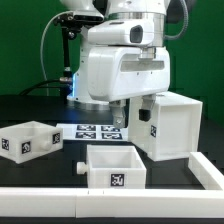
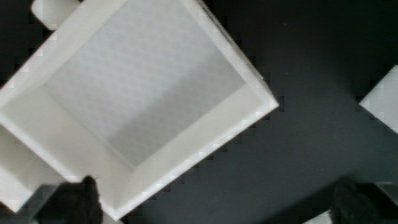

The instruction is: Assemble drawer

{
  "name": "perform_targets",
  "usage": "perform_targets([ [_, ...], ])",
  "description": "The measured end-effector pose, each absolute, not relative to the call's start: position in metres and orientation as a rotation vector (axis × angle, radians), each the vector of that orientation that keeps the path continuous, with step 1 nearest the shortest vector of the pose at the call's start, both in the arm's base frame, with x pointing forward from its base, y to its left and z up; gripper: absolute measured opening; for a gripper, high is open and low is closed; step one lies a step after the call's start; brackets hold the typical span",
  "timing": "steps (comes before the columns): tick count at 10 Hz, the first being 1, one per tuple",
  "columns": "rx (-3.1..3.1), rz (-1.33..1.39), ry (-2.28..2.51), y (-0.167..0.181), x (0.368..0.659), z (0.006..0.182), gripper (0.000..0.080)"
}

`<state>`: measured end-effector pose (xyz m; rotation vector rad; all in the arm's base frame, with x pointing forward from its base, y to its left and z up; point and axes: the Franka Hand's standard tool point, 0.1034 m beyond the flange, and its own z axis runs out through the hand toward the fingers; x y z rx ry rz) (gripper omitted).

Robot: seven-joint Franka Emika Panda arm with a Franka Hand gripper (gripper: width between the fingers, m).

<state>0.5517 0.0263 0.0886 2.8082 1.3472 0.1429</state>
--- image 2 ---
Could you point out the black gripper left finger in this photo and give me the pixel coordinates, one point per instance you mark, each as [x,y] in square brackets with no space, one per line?
[73,206]

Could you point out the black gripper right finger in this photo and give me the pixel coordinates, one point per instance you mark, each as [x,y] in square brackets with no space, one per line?
[365,203]

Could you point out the white drawer cabinet frame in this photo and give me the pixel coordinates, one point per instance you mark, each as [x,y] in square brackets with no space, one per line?
[381,100]

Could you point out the white drawer box front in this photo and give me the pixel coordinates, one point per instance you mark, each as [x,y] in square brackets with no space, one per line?
[132,97]

